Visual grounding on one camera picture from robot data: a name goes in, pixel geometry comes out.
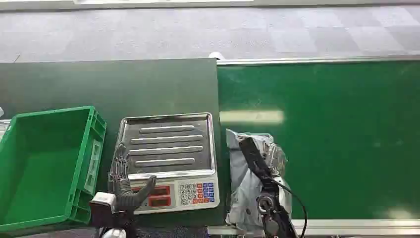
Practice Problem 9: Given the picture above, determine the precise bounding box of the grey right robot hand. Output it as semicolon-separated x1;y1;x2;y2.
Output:
238;136;288;193

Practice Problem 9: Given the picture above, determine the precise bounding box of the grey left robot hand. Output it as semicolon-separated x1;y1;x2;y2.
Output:
108;143;158;213

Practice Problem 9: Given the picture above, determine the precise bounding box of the grey plastic parcel bag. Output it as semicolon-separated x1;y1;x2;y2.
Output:
225;128;290;233

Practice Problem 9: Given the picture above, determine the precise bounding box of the electronic scale with steel pan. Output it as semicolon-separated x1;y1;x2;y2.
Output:
108;112;220;216

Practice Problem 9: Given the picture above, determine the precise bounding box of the green plastic crate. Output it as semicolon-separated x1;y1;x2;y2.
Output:
0;105;107;233

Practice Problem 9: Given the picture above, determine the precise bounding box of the green conveyor belt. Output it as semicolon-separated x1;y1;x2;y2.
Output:
216;61;420;221

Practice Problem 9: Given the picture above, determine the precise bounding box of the pale object behind crate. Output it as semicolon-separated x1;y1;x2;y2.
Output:
0;108;12;140

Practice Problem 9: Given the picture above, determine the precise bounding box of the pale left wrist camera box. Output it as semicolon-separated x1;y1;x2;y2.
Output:
89;191;118;214

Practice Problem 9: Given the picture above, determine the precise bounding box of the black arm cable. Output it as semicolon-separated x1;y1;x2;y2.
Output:
271;179;309;238

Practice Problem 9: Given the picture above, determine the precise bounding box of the metal conveyor side rail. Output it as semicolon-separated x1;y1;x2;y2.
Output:
207;219;420;238
216;55;420;66

